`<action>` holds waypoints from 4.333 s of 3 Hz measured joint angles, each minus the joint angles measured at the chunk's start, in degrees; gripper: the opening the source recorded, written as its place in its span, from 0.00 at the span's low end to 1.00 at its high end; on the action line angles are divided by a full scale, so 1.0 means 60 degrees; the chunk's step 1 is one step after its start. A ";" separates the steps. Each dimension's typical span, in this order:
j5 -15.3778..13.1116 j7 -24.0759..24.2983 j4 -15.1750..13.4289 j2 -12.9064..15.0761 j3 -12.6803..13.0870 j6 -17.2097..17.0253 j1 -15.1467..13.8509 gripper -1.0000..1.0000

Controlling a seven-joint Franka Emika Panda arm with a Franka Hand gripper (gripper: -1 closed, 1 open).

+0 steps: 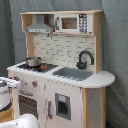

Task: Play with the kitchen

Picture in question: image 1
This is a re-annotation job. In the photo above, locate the wooden toy kitchen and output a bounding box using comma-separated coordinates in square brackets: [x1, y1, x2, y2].
[8, 10, 115, 128]

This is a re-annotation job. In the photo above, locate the grey toy sink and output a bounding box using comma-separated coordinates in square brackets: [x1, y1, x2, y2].
[53, 67, 92, 81]

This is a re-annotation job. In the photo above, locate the small metal pot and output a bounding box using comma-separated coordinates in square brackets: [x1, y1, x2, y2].
[26, 56, 42, 67]

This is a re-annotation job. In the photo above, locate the black toy faucet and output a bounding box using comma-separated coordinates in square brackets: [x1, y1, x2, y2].
[76, 50, 94, 70]

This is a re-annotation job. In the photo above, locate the white fridge door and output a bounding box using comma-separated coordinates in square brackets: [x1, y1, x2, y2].
[46, 80, 82, 128]

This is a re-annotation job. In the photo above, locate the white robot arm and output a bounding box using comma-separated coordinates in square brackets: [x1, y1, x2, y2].
[0, 77, 40, 128]

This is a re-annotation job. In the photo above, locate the grey range hood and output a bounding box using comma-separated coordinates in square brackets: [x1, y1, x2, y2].
[25, 15, 54, 34]

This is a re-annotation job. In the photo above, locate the white toy microwave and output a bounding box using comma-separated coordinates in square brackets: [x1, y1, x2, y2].
[55, 14, 92, 33]

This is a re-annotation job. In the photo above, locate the black toy stovetop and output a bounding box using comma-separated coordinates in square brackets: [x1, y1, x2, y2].
[20, 63, 56, 72]

